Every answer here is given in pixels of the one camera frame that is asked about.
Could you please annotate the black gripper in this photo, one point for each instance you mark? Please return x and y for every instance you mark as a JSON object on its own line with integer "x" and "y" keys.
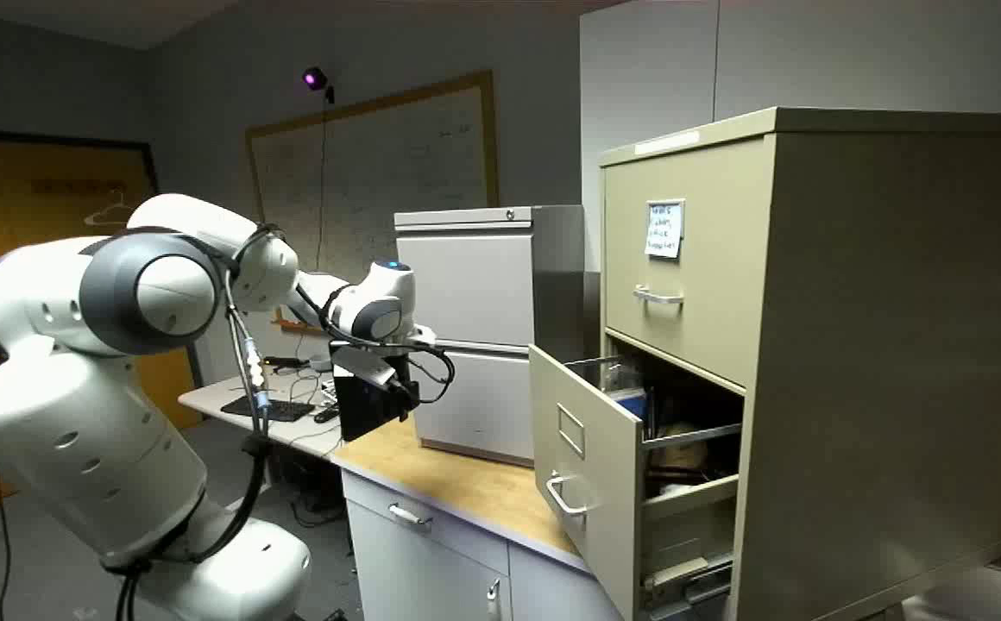
{"x": 371, "y": 369}

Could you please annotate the beige file cabinet drawer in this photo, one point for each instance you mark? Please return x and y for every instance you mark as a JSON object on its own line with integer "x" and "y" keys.
{"x": 695, "y": 333}
{"x": 589, "y": 484}

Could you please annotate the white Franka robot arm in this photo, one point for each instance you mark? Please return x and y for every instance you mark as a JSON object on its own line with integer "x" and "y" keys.
{"x": 74, "y": 436}

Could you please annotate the grey two-drawer file cabinet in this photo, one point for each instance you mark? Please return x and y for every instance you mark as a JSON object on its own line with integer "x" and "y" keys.
{"x": 469, "y": 289}

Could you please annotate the wood-topped grey counter cabinet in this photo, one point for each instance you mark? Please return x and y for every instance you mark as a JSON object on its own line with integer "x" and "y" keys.
{"x": 443, "y": 541}

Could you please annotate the beige file cabinet body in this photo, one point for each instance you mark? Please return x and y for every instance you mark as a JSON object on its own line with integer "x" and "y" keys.
{"x": 900, "y": 368}

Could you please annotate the black box computer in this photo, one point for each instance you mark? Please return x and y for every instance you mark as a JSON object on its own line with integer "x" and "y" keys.
{"x": 362, "y": 420}

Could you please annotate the black computer mouse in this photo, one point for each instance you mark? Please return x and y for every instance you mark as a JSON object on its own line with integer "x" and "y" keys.
{"x": 326, "y": 412}

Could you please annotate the black keyboard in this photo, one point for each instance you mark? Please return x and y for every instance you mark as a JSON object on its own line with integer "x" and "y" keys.
{"x": 279, "y": 409}

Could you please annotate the light grey desk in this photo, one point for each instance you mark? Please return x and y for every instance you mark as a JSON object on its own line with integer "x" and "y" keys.
{"x": 209, "y": 397}

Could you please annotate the wood-framed whiteboard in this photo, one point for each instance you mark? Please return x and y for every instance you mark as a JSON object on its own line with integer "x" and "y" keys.
{"x": 407, "y": 161}

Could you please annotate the white paper label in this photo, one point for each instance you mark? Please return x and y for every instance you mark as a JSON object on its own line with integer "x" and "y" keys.
{"x": 663, "y": 230}

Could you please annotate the orange door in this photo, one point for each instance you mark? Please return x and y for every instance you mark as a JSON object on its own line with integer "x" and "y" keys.
{"x": 17, "y": 196}

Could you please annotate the camera with purple light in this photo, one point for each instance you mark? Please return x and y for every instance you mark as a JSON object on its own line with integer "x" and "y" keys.
{"x": 315, "y": 80}

